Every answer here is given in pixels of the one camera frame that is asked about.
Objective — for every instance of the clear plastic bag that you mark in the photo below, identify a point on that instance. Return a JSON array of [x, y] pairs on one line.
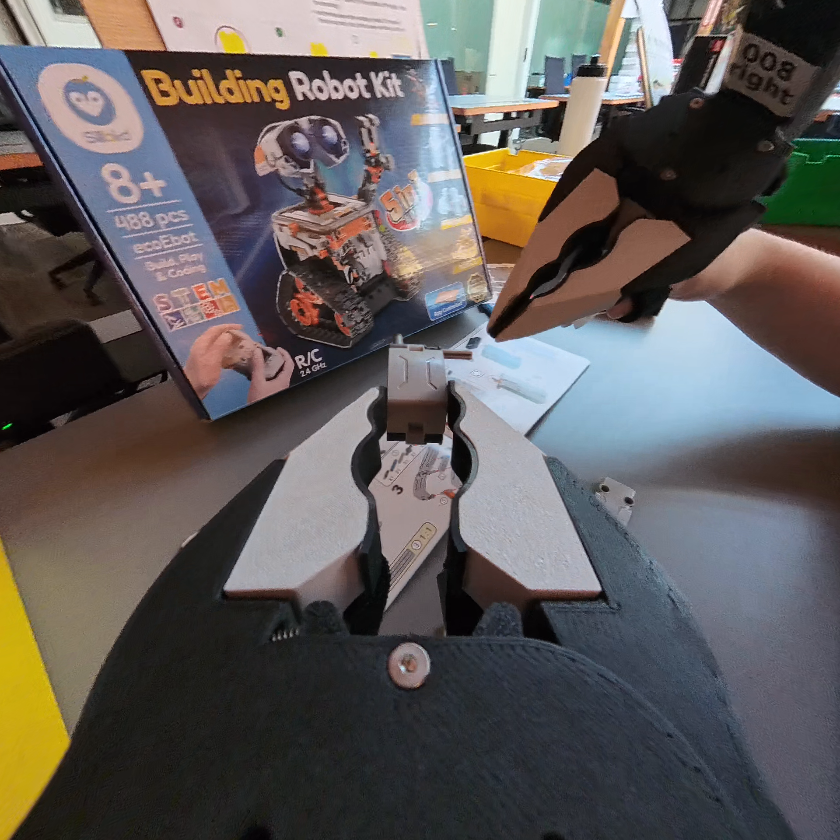
[[541, 167]]

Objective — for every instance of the grey desk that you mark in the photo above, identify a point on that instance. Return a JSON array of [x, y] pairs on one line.
[[722, 525]]

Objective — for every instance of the black office chair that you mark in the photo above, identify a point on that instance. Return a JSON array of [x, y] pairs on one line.
[[554, 72]]

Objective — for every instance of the wooden post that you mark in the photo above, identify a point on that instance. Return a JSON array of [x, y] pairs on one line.
[[611, 46]]

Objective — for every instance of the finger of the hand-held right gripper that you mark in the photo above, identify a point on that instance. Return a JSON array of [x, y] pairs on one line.
[[610, 275], [564, 216]]

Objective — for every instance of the white printed task sheet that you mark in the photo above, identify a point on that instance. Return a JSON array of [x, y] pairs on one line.
[[295, 26]]

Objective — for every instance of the person's right hand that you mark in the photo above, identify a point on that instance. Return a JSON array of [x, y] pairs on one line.
[[695, 282]]

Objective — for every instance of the grey axle with connector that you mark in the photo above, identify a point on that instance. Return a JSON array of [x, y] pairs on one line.
[[459, 355]]

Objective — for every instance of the green plastic bin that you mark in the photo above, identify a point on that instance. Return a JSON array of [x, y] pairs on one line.
[[814, 197]]

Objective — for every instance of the yellow plastic bin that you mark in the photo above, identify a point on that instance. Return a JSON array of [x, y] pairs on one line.
[[26, 689], [499, 197]]

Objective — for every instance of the grey building block shell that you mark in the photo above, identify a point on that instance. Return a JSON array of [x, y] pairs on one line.
[[413, 387]]

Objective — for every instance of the blue robot kit box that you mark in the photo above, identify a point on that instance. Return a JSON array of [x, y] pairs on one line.
[[197, 197]]

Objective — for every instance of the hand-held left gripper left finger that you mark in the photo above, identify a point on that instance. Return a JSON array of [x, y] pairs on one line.
[[302, 525]]

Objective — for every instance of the black box with green light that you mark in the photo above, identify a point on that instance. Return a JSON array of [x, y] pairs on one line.
[[59, 380]]

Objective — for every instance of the grey building panel with holes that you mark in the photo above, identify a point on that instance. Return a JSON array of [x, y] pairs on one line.
[[613, 499]]

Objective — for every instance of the wood-edged office desk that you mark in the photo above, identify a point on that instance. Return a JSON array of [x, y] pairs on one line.
[[499, 108]]

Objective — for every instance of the wooden display board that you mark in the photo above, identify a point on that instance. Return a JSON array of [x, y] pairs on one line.
[[124, 23]]

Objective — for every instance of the open building instruction booklet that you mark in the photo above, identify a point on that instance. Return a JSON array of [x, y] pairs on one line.
[[525, 387]]

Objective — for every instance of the person's right forearm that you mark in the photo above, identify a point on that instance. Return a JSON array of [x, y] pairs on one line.
[[787, 315]]

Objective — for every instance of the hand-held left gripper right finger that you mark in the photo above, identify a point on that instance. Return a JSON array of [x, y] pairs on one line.
[[525, 525]]

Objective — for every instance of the white water bottle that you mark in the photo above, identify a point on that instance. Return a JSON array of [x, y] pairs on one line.
[[581, 111]]

